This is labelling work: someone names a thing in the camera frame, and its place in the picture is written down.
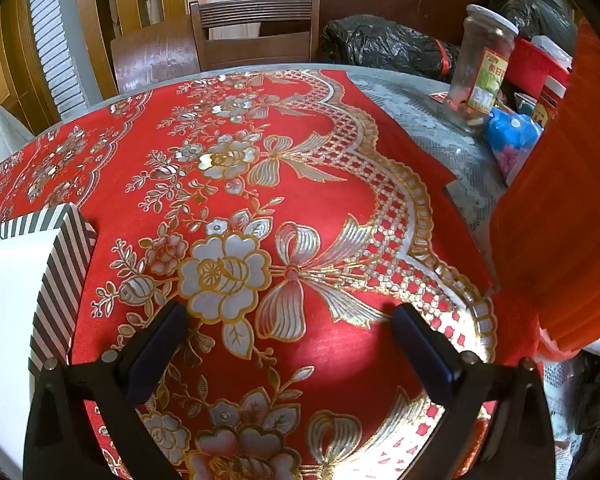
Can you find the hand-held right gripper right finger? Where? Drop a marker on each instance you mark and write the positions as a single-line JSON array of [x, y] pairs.
[[425, 355]]

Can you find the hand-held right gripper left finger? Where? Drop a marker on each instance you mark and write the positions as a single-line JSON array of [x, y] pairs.
[[155, 352]]

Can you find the striped box with white inside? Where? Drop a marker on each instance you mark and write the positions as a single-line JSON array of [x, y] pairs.
[[65, 270]]

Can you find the red floral tablecloth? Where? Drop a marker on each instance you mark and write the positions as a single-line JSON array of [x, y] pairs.
[[330, 350]]

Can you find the orange-red cloth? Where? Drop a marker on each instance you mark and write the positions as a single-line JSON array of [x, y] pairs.
[[565, 210]]

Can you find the grey lace tablecloth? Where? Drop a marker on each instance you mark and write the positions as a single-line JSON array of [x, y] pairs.
[[430, 125]]

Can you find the blue snack packet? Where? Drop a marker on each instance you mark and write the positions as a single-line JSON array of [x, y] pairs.
[[510, 132]]

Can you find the white plastic object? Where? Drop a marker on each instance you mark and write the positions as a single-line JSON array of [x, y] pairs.
[[7, 132]]

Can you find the red and yellow can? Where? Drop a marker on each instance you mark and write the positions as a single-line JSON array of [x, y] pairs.
[[547, 107]]

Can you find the brown wooden chair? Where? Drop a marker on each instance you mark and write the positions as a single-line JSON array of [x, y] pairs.
[[155, 55]]

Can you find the glass jar with label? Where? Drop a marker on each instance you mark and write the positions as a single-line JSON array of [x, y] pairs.
[[472, 60]]

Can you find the red plastic container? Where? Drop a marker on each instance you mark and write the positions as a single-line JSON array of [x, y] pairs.
[[530, 67]]

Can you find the black plastic bag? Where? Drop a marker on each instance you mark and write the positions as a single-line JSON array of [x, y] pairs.
[[530, 10], [380, 42]]

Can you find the white slatted door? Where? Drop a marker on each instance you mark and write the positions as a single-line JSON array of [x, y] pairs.
[[55, 45]]

